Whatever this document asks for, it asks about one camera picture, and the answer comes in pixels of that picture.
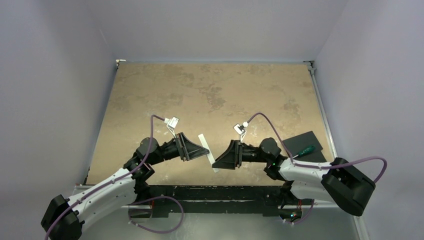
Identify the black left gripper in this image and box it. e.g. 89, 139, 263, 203
148, 131, 208, 166

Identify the aluminium frame rail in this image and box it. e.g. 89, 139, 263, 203
303, 61, 338, 157

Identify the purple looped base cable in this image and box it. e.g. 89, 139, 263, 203
127, 194, 185, 235

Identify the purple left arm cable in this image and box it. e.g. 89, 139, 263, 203
43, 114, 168, 240

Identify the black foam pad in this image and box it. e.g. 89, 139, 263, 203
282, 131, 326, 163

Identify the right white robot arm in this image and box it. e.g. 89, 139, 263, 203
212, 137, 376, 217

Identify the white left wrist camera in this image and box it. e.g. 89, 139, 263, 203
163, 116, 180, 138

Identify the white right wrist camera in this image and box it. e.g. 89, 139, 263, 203
233, 121, 249, 142

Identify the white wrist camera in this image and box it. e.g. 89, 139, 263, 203
163, 116, 180, 138
233, 121, 249, 142

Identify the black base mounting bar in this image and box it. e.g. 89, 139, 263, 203
137, 185, 288, 217

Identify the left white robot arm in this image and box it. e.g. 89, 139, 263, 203
40, 132, 210, 240

